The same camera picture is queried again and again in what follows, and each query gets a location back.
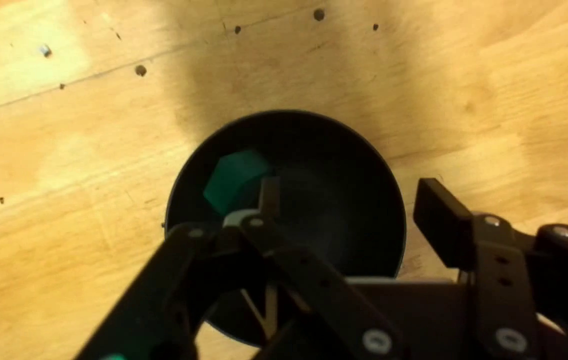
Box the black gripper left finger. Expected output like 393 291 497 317
76 176 406 360

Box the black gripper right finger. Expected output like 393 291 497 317
415 178 568 360

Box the green block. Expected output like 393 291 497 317
203 147 273 216

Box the black bowl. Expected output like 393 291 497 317
167 109 406 355

